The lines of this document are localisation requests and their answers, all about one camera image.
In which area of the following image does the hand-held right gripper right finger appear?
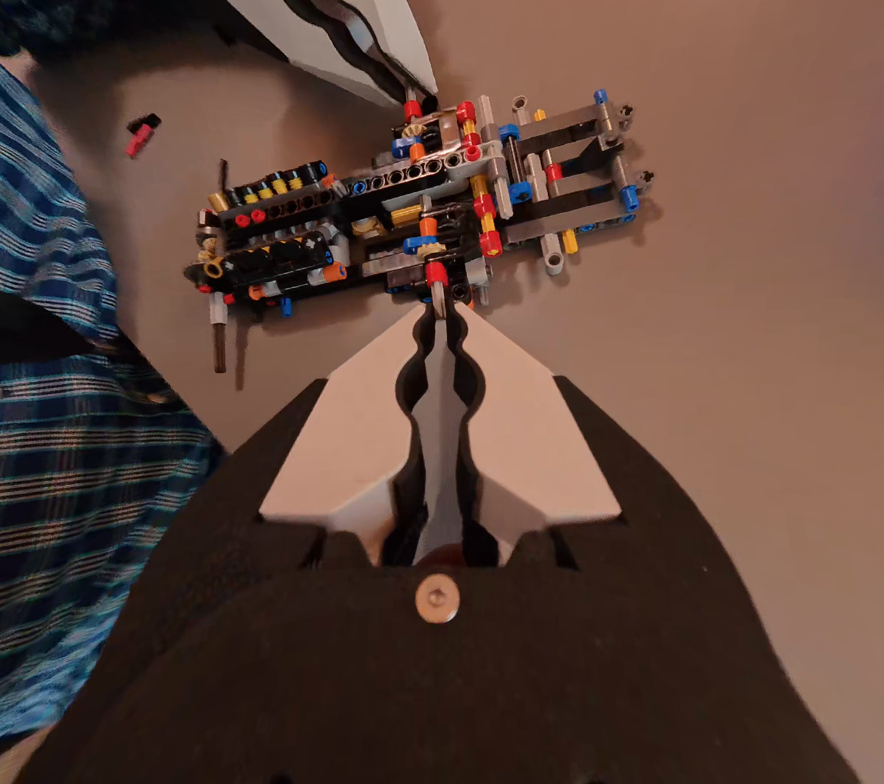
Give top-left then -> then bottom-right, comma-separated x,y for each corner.
449,301 -> 624,567

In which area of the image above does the multicoloured lego technic model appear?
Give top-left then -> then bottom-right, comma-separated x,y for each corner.
183,88 -> 656,377

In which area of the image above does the red and black lego pin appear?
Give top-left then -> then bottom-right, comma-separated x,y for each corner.
126,114 -> 163,158

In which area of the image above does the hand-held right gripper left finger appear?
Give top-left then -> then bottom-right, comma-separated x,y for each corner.
257,302 -> 436,567

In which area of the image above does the blue plaid shirt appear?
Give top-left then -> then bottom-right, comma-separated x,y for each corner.
0,65 -> 222,737

